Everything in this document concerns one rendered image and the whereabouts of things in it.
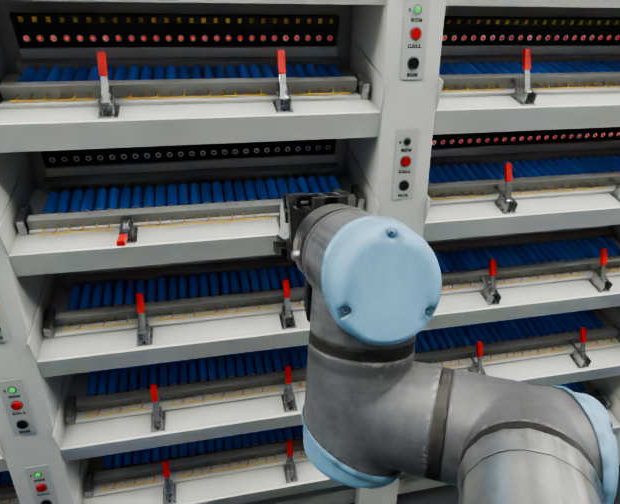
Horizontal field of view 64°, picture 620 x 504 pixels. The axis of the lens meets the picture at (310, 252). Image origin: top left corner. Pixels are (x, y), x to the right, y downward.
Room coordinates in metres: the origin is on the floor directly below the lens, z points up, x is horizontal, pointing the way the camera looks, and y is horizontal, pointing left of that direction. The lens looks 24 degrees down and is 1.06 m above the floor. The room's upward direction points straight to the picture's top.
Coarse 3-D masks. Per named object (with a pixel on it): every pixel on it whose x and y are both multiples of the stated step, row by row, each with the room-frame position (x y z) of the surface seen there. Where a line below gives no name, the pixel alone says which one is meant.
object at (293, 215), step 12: (300, 192) 0.60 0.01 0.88; (336, 192) 0.56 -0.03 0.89; (288, 204) 0.55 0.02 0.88; (300, 204) 0.55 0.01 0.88; (312, 204) 0.50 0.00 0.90; (324, 204) 0.50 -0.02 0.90; (288, 216) 0.55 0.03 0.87; (300, 216) 0.54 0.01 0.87; (288, 228) 0.57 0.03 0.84; (288, 240) 0.56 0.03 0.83; (288, 252) 0.54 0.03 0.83
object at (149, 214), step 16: (144, 208) 0.81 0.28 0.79; (160, 208) 0.81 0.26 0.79; (176, 208) 0.82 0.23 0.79; (192, 208) 0.82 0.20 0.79; (208, 208) 0.82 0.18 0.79; (224, 208) 0.83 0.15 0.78; (240, 208) 0.83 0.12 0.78; (256, 208) 0.84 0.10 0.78; (272, 208) 0.85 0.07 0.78; (32, 224) 0.76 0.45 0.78; (48, 224) 0.77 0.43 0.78; (64, 224) 0.77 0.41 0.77; (80, 224) 0.78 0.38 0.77; (96, 224) 0.78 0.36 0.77; (176, 224) 0.80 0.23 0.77
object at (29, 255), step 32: (192, 160) 0.94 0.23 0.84; (224, 160) 0.95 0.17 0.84; (256, 160) 0.96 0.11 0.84; (288, 160) 0.98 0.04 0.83; (320, 160) 0.99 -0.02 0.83; (352, 160) 0.98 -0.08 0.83; (32, 192) 0.87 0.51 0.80; (96, 192) 0.89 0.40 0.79; (352, 192) 0.91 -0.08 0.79; (0, 224) 0.71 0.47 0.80; (192, 224) 0.81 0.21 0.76; (224, 224) 0.82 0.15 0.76; (256, 224) 0.82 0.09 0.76; (32, 256) 0.72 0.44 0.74; (64, 256) 0.73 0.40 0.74; (96, 256) 0.74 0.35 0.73; (128, 256) 0.75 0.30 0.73; (160, 256) 0.76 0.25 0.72; (192, 256) 0.78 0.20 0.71; (224, 256) 0.79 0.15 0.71
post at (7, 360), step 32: (0, 160) 0.77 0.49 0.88; (0, 192) 0.74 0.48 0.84; (0, 256) 0.71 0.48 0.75; (0, 288) 0.70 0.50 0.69; (32, 288) 0.77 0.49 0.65; (32, 320) 0.74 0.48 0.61; (0, 352) 0.70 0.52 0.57; (32, 384) 0.70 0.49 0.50; (0, 416) 0.69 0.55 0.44; (32, 448) 0.70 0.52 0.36; (64, 480) 0.71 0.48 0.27
